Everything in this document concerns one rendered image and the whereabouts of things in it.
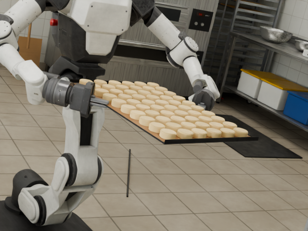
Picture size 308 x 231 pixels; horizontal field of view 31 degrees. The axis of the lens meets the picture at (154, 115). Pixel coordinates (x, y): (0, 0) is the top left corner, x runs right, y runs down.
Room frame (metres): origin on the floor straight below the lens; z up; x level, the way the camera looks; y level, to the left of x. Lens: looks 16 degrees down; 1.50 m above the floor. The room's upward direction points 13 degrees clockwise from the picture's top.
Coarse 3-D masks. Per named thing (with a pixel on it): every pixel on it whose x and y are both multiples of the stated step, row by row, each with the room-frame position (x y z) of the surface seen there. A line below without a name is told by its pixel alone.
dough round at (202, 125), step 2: (196, 122) 1.73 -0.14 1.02; (198, 122) 1.74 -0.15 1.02; (200, 122) 1.74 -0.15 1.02; (202, 122) 1.74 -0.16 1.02; (196, 124) 1.72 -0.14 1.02; (198, 124) 1.71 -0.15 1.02; (200, 124) 1.72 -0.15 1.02; (202, 124) 1.72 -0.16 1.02; (204, 124) 1.73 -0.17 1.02; (206, 124) 1.73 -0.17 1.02; (208, 124) 1.74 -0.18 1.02; (196, 126) 1.71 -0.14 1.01; (198, 126) 1.71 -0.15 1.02; (200, 126) 1.71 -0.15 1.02; (202, 126) 1.70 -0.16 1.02; (204, 126) 1.71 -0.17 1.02; (206, 126) 1.71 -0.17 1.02; (208, 126) 1.72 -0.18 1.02; (200, 128) 1.70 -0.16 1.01; (202, 128) 1.70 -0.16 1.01; (204, 128) 1.71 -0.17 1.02; (206, 128) 1.71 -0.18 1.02; (204, 130) 1.71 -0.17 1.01
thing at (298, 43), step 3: (297, 42) 6.05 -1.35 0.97; (300, 42) 6.02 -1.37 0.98; (303, 42) 6.24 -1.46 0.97; (306, 42) 6.24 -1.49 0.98; (297, 45) 6.05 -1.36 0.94; (300, 45) 6.02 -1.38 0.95; (303, 45) 6.00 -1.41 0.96; (306, 45) 5.99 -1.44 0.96; (297, 48) 6.07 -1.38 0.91; (300, 48) 6.04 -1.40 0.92; (303, 48) 6.01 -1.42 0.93; (306, 48) 6.00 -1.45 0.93
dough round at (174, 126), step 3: (168, 123) 1.65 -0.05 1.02; (171, 123) 1.65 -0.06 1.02; (174, 123) 1.66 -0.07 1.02; (165, 126) 1.64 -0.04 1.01; (168, 126) 1.63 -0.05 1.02; (171, 126) 1.63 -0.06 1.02; (174, 126) 1.63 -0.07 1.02; (177, 126) 1.63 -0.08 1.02; (180, 126) 1.64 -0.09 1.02; (171, 129) 1.62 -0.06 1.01; (174, 129) 1.62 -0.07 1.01; (177, 129) 1.63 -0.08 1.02
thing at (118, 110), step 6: (96, 96) 1.85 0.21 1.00; (114, 108) 1.75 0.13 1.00; (120, 108) 1.77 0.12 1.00; (126, 114) 1.71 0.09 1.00; (132, 120) 1.66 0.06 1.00; (138, 120) 1.68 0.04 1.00; (144, 126) 1.62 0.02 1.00; (150, 132) 1.58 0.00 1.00; (162, 138) 1.55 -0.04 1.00; (180, 138) 1.58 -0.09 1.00; (192, 138) 1.61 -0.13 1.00
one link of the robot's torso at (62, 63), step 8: (64, 56) 2.33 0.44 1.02; (56, 64) 2.34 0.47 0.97; (64, 64) 2.29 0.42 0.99; (72, 64) 2.24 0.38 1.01; (80, 64) 2.23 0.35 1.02; (56, 72) 2.33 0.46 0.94; (64, 72) 2.33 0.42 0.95; (80, 72) 2.20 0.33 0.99; (88, 72) 2.23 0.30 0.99; (96, 72) 2.25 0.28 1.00; (104, 72) 2.27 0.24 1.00
